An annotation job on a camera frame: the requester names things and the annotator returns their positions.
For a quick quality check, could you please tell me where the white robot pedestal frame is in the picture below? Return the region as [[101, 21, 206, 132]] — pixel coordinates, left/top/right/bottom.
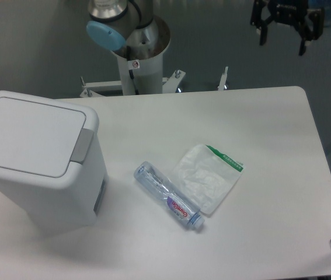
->
[[79, 51, 229, 98]]

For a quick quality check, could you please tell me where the clear plastic bag green strip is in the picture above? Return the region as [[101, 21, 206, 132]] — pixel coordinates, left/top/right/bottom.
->
[[169, 144, 245, 216]]

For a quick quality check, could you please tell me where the clear crushed plastic bottle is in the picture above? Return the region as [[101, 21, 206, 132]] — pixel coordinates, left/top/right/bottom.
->
[[134, 162, 205, 230]]

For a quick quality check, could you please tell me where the white push-lid trash can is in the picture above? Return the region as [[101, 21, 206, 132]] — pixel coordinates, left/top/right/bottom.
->
[[0, 90, 108, 228]]

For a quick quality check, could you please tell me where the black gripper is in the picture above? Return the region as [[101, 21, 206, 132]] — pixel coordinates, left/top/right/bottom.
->
[[250, 0, 325, 56]]

